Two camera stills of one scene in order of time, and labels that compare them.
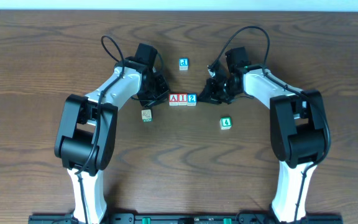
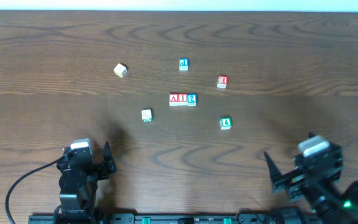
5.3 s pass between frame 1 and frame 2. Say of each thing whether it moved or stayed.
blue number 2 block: stayed
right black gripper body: moved
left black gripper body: moved
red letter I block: stayed
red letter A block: stayed
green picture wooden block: stayed
